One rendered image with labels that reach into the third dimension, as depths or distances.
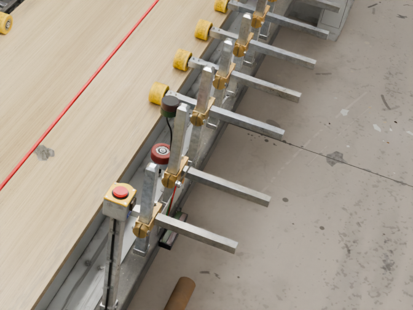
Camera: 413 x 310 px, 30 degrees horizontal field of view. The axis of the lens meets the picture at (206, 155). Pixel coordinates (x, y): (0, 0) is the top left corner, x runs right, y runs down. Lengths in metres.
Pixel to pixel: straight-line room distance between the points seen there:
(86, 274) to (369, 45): 3.13
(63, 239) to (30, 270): 0.15
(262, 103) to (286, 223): 0.94
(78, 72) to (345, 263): 1.59
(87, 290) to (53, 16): 1.25
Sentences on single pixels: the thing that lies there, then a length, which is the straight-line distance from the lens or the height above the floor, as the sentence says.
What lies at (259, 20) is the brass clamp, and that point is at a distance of 3.41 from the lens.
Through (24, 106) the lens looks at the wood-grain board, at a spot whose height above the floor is 0.90.
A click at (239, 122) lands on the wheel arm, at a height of 0.95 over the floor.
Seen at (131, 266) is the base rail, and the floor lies 0.70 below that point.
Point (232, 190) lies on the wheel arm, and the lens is 2.72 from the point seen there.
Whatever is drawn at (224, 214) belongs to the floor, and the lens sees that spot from 3.82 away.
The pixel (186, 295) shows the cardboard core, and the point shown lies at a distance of 3.38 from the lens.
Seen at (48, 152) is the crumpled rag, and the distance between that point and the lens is 2.69.
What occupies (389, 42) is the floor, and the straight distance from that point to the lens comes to 5.40.
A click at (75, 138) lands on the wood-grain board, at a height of 0.90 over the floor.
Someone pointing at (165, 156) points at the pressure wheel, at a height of 0.91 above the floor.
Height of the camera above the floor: 2.75
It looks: 42 degrees down
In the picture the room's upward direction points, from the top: 11 degrees clockwise
